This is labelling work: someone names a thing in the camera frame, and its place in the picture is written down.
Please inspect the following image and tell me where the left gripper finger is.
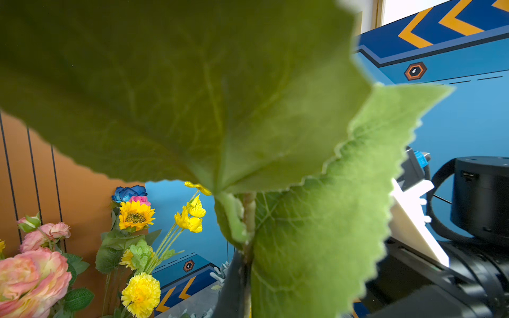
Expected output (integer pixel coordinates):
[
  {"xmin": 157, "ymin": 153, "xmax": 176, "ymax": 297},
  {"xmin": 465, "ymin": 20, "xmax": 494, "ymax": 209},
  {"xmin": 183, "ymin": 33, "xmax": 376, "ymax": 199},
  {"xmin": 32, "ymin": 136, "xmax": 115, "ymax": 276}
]
[{"xmin": 212, "ymin": 252, "xmax": 247, "ymax": 318}]

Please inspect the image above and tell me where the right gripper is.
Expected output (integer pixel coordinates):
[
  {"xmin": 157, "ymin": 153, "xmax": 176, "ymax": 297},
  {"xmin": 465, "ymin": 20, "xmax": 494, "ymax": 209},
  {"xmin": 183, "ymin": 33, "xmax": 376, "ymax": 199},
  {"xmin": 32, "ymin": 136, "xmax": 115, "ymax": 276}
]
[{"xmin": 363, "ymin": 238, "xmax": 508, "ymax": 317}]

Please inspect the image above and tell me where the large yellow sunflower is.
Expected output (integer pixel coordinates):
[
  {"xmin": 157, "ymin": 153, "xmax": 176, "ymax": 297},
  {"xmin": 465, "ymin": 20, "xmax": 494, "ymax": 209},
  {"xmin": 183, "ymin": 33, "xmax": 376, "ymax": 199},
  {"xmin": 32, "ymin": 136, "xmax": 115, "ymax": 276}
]
[{"xmin": 1, "ymin": 1, "xmax": 453, "ymax": 317}]

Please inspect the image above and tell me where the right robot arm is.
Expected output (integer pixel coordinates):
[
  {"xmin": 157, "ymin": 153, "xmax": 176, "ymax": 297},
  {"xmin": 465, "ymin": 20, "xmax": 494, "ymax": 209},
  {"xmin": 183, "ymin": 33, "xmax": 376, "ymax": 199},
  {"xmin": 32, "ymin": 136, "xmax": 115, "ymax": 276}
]
[{"xmin": 364, "ymin": 156, "xmax": 508, "ymax": 317}]

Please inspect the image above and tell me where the background bouquet in dark vase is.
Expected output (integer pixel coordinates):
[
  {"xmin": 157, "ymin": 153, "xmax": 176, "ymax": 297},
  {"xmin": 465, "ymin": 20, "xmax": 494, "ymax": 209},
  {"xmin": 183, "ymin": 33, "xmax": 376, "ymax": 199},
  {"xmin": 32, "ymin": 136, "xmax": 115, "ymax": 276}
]
[{"xmin": 1, "ymin": 182, "xmax": 210, "ymax": 317}]

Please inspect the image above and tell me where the grey blue roses bunch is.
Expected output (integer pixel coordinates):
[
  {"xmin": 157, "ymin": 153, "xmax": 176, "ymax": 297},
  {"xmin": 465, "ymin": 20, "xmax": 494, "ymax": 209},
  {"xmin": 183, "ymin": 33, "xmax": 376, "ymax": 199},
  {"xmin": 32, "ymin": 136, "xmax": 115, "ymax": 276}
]
[{"xmin": 165, "ymin": 262, "xmax": 229, "ymax": 317}]

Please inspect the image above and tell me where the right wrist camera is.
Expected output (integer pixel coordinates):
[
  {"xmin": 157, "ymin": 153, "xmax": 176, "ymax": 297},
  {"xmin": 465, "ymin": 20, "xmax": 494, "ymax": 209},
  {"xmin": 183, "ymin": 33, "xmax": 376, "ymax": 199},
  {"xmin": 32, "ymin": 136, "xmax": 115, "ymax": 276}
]
[{"xmin": 389, "ymin": 147, "xmax": 449, "ymax": 267}]

